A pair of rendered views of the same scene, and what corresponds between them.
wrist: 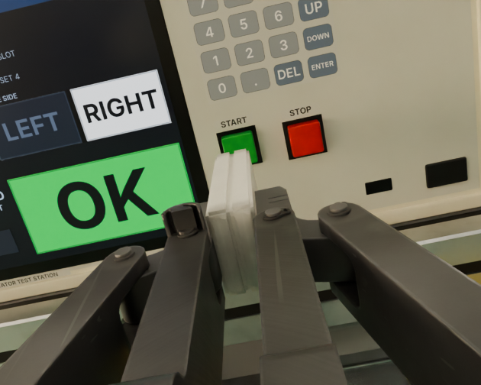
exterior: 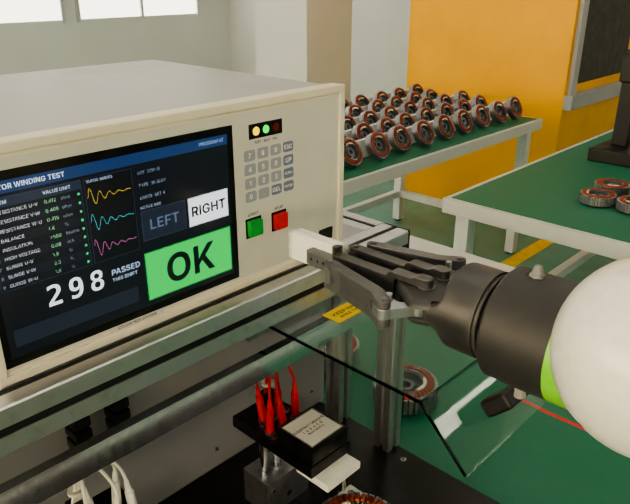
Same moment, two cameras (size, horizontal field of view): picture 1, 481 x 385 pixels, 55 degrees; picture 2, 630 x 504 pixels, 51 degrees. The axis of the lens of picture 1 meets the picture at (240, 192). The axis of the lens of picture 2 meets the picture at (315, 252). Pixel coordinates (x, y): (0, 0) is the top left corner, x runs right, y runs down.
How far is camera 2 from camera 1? 0.56 m
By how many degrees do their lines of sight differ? 47
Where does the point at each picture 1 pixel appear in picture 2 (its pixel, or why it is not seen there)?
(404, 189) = not seen: hidden behind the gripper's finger
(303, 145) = (281, 224)
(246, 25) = (264, 166)
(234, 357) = (164, 389)
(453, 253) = not seen: hidden behind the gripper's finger
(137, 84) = (217, 195)
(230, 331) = (255, 326)
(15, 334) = (156, 349)
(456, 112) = (329, 206)
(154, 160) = (217, 236)
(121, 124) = (207, 216)
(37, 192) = (158, 260)
